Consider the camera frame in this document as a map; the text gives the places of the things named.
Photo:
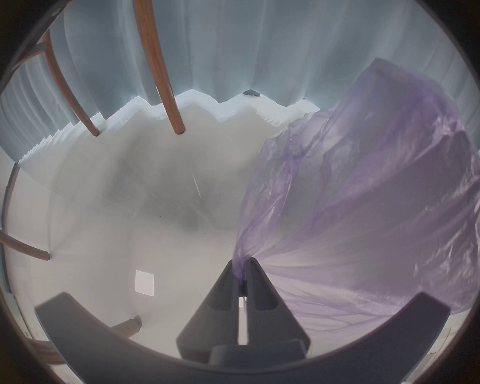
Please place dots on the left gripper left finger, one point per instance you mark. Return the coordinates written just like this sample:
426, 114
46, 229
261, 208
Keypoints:
202, 330

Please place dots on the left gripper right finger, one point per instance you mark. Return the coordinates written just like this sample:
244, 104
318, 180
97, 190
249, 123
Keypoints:
277, 326

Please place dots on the purple plastic bag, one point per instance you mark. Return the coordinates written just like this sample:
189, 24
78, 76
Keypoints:
356, 206

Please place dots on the wooden chair with white cushions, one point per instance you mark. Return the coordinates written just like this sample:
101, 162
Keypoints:
156, 67

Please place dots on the white curtain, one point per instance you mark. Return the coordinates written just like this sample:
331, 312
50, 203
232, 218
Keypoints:
243, 45

